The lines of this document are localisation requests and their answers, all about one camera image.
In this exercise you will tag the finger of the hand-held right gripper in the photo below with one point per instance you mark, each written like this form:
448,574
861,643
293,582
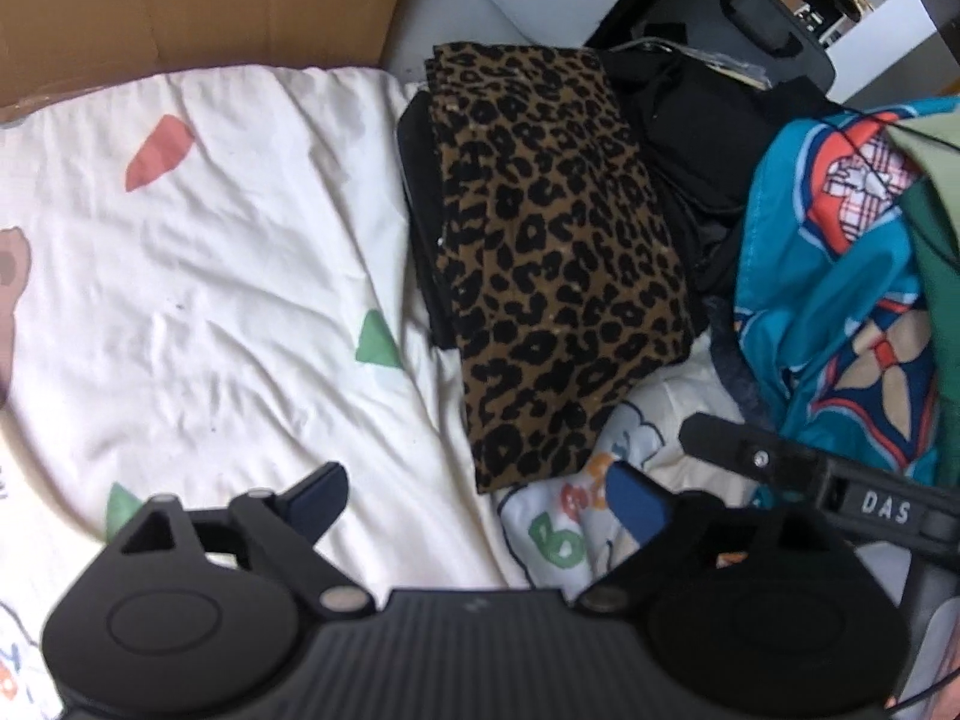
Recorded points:
750,454

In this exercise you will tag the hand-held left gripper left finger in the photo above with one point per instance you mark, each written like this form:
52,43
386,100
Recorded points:
322,493

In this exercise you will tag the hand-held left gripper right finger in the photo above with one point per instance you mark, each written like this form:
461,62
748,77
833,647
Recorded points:
637,504

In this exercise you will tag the leopard print skirt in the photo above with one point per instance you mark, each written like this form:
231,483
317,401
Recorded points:
555,262

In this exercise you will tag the crumpled black clothes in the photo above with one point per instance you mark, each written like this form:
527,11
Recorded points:
697,142

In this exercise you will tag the teal printed cloth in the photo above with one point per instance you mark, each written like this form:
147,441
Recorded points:
810,300

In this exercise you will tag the cream bear print blanket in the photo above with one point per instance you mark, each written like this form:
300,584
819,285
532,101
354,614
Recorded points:
225,277

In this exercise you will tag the paper clothing tag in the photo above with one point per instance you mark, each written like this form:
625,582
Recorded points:
727,66

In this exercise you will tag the black suitcase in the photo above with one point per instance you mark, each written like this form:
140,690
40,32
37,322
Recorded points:
697,0

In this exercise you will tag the brown cardboard sheet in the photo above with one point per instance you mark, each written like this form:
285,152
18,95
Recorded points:
187,7

